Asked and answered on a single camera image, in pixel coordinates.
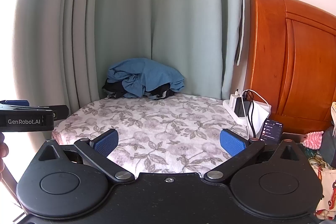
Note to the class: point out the white charger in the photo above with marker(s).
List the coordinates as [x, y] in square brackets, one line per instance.
[233, 100]

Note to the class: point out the wooden headboard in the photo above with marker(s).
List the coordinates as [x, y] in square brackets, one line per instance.
[302, 56]

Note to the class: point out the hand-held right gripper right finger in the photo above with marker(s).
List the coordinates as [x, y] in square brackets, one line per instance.
[232, 144]

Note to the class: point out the pale green curtain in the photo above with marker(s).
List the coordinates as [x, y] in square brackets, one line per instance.
[157, 3]

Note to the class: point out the dark navy garment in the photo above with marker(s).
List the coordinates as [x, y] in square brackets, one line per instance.
[115, 88]

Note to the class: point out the floral grey white blanket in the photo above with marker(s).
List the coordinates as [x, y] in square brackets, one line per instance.
[162, 129]

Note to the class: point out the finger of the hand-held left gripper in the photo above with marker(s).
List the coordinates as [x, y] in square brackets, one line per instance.
[15, 102]
[61, 111]

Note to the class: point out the pink knitted item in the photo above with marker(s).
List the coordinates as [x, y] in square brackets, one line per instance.
[313, 140]

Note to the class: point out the person's left hand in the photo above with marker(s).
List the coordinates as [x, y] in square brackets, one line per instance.
[3, 150]

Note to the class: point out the black charger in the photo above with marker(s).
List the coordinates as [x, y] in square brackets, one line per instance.
[240, 107]

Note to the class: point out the car print cloth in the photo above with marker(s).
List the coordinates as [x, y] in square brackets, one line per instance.
[328, 187]

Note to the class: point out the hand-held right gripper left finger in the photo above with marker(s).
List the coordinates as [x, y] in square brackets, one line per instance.
[106, 144]

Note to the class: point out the green patterned bedsheet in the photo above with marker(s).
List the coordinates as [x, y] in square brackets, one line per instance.
[312, 158]

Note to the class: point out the yellowish knitted item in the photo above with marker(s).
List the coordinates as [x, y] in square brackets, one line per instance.
[334, 111]

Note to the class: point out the blue t-shirt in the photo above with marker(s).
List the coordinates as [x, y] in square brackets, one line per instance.
[147, 74]

